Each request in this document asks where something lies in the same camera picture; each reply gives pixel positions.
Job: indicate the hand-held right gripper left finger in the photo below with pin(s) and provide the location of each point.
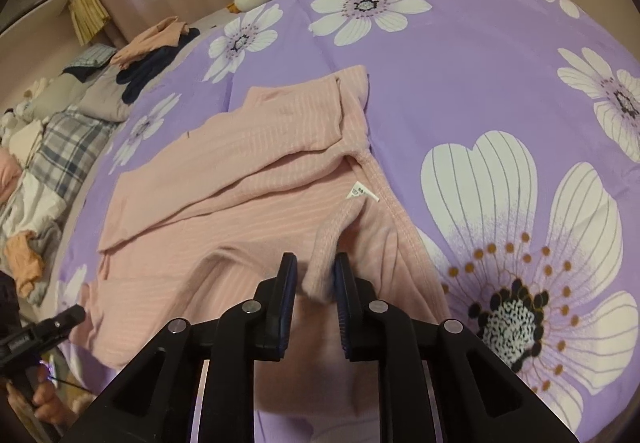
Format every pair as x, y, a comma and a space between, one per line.
287, 303

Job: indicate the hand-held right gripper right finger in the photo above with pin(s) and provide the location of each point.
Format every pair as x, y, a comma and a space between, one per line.
343, 303

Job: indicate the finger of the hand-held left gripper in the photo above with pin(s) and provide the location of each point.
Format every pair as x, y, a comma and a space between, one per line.
67, 317

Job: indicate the pink ribbed sweater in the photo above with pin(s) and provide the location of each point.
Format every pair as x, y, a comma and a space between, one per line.
225, 203

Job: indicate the dark navy clothes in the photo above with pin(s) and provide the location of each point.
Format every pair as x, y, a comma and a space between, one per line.
150, 70

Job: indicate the folded pink clothes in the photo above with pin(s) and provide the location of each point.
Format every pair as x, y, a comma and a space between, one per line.
150, 40

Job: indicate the person's left hand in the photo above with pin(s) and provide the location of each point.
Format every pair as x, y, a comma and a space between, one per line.
52, 403

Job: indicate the orange crumpled cloth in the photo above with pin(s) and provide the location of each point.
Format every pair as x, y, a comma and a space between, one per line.
22, 263

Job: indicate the white crumpled quilt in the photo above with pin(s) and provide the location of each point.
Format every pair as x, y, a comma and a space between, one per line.
30, 213

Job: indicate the plaid grey pillow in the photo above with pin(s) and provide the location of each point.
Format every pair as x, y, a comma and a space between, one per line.
70, 148

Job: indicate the plain beige pillow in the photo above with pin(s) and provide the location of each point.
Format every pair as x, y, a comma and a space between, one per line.
100, 95

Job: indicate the purple floral bedsheet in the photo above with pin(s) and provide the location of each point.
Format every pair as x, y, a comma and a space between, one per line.
450, 98

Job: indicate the blue striped cloth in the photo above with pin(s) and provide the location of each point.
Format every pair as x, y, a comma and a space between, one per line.
92, 58

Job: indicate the yellow striped cloth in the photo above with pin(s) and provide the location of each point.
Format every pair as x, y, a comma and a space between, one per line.
89, 15

